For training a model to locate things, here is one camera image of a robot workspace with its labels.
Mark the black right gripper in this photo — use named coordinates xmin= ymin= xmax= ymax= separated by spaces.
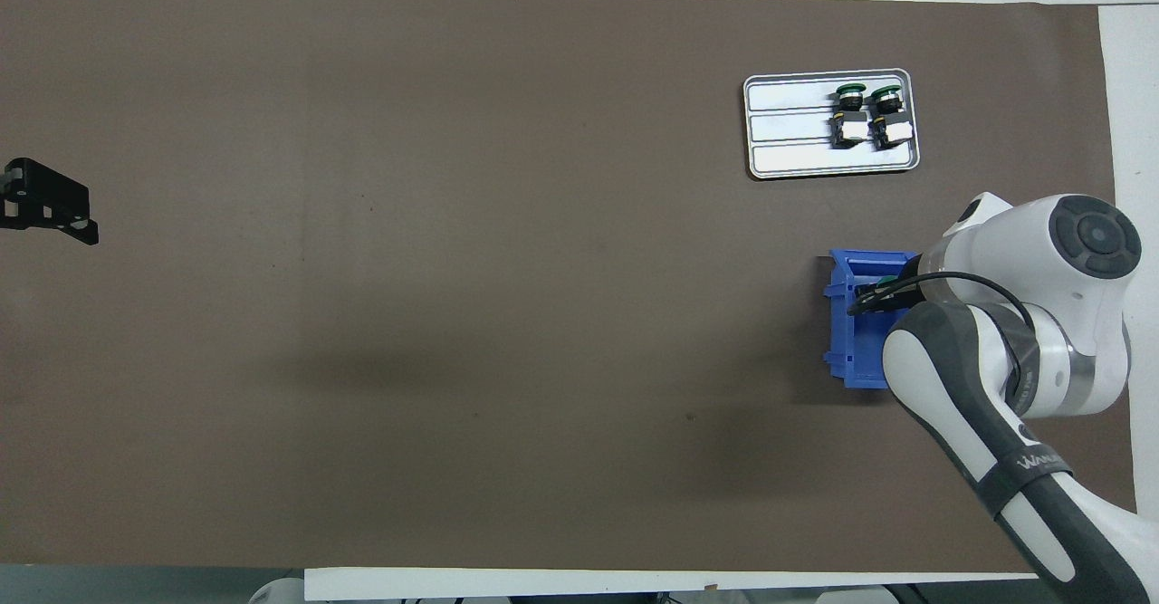
xmin=848 ymin=255 xmax=926 ymax=317

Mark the blue plastic storage bin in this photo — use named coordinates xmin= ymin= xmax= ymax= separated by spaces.
xmin=822 ymin=248 xmax=924 ymax=390

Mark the silver metal tray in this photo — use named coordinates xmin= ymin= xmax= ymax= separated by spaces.
xmin=742 ymin=68 xmax=921 ymax=180

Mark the brown table mat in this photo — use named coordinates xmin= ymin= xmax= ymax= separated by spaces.
xmin=0 ymin=0 xmax=1139 ymax=576

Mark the black right arm wrist strap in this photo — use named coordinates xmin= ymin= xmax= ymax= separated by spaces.
xmin=973 ymin=301 xmax=1040 ymax=406

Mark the black right arm forearm strap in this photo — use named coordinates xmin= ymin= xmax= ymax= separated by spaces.
xmin=978 ymin=446 xmax=1074 ymax=519

